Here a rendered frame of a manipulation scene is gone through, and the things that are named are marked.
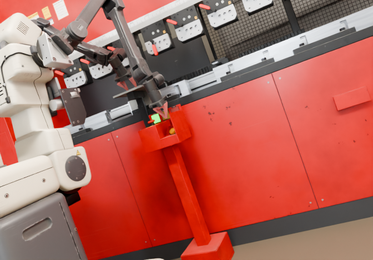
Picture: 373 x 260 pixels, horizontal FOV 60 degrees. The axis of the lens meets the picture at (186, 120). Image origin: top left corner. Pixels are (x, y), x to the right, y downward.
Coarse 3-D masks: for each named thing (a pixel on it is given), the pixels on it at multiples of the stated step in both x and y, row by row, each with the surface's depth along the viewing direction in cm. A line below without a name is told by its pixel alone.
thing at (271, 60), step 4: (264, 60) 170; (268, 60) 170; (272, 60) 169; (256, 64) 171; (260, 64) 171; (264, 64) 170; (244, 68) 173; (248, 68) 173; (252, 68) 172; (256, 68) 172; (236, 72) 175; (240, 72) 174; (244, 72) 174; (224, 76) 177; (228, 76) 176; (232, 76) 176; (236, 76) 175; (224, 80) 177
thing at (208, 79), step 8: (344, 24) 186; (304, 40) 192; (264, 56) 199; (232, 64) 206; (208, 72) 210; (232, 72) 206; (192, 80) 214; (200, 80) 212; (208, 80) 211; (216, 80) 210; (192, 88) 214; (200, 88) 213; (112, 112) 232; (120, 112) 230; (128, 112) 229; (112, 120) 234
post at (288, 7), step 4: (288, 0) 238; (284, 4) 239; (288, 4) 238; (288, 8) 239; (292, 8) 238; (288, 12) 239; (292, 12) 238; (288, 16) 239; (292, 16) 239; (292, 20) 239; (296, 20) 238; (292, 24) 239; (296, 24) 238; (292, 28) 240; (296, 28) 239
